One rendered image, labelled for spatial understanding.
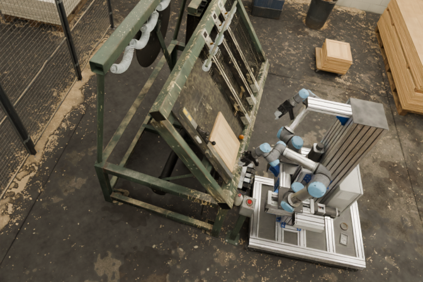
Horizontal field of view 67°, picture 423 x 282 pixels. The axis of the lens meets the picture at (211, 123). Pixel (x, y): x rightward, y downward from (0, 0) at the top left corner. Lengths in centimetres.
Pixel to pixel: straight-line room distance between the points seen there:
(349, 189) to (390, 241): 165
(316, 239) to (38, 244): 298
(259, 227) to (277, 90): 248
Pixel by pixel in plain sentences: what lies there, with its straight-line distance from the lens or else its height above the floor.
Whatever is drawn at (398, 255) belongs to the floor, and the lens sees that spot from 461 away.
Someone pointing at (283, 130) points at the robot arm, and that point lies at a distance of 317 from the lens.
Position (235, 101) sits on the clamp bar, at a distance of 336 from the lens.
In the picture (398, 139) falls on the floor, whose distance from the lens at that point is 568.
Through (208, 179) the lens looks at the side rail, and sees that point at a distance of 277.
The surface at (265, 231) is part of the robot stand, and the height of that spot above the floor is 21.
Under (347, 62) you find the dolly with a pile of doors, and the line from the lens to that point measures 591.
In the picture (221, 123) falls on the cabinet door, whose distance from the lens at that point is 312.
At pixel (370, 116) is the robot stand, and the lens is 252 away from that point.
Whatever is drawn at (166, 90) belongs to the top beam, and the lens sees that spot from 240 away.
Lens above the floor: 362
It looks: 51 degrees down
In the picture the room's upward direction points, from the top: 11 degrees clockwise
